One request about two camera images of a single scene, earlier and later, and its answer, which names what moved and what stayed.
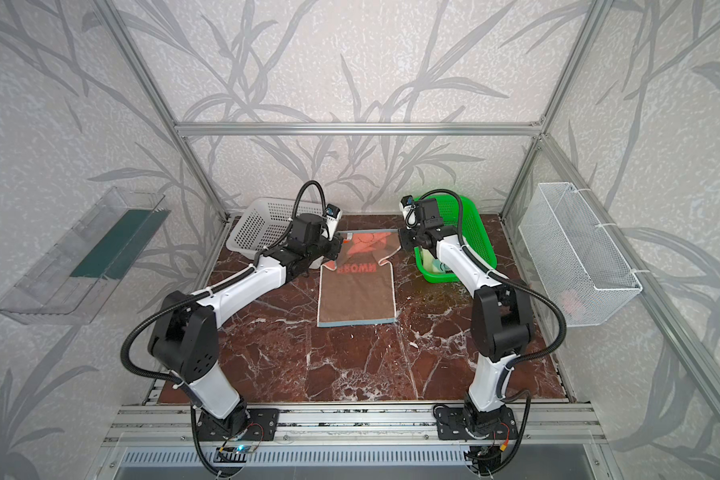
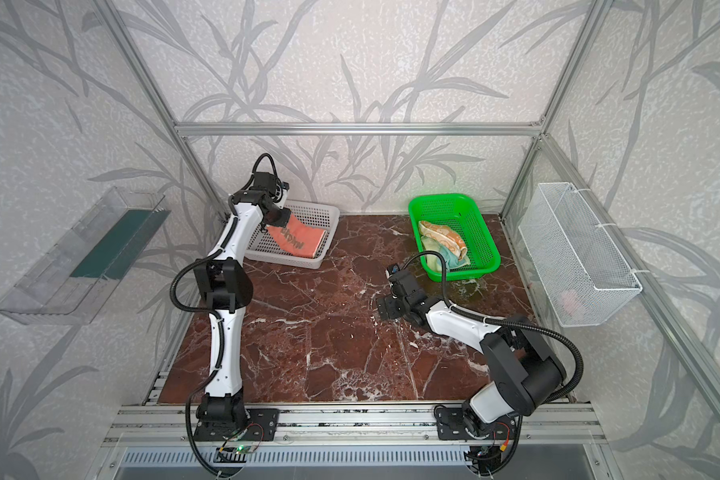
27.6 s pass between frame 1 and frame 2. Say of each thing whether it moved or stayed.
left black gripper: moved
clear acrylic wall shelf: stayed
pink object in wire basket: stayed
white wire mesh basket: stayed
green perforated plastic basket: stayed
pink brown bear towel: moved
